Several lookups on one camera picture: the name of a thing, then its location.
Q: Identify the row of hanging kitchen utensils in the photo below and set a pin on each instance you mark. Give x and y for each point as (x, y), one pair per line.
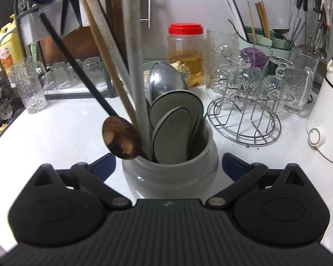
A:
(328, 5)

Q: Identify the brown wooden cutting board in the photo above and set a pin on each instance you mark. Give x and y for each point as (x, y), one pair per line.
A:
(72, 48)

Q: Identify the purple cup lid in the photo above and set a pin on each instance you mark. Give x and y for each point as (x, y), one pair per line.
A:
(252, 56)

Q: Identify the tall textured glass pitcher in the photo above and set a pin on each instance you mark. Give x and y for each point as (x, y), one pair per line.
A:
(216, 55)

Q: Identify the large metal spoon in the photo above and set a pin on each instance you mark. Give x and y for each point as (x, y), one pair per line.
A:
(163, 80)

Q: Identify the small textured glass mug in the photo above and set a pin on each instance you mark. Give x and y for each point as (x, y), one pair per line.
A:
(30, 88)

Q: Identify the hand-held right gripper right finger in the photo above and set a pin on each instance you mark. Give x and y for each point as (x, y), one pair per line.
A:
(234, 167)

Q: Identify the green bowl of sticks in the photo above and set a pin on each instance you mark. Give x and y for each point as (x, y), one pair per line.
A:
(180, 66)

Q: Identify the yellow plastic bottle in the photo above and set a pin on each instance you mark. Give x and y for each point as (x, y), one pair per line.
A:
(8, 47)

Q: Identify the cluster of clear glass cups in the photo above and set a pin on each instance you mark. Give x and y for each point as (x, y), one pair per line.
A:
(227, 88)

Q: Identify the black dish rack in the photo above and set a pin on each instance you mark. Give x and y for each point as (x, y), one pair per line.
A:
(72, 94)

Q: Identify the green chopstick holder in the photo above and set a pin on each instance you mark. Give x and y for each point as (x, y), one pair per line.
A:
(280, 52)

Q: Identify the white electric cooker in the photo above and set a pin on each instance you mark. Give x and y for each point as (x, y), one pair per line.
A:
(330, 116)

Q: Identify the small clear goblet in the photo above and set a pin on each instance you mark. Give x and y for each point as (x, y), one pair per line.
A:
(5, 109)

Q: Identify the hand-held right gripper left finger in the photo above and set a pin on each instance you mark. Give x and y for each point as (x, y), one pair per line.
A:
(105, 166)

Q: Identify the large white black-rimmed spoon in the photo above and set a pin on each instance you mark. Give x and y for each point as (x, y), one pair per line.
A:
(177, 102)

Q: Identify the red-lidded plastic jar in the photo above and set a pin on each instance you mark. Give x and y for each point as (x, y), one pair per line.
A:
(186, 50)

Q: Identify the small white black-rimmed spoon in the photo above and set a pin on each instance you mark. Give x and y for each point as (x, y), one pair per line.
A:
(172, 135)

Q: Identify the brown wooden spoon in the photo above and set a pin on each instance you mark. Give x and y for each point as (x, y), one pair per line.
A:
(119, 138)

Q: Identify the white plastic board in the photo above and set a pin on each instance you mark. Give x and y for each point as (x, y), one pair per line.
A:
(72, 19)

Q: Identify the white ceramic utensil jar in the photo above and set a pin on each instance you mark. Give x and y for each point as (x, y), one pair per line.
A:
(172, 177)

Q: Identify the red-marked clear drinking glass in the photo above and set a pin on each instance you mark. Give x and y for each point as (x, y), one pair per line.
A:
(93, 72)

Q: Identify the green chopstick caddy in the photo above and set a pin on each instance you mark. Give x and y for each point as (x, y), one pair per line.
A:
(236, 16)

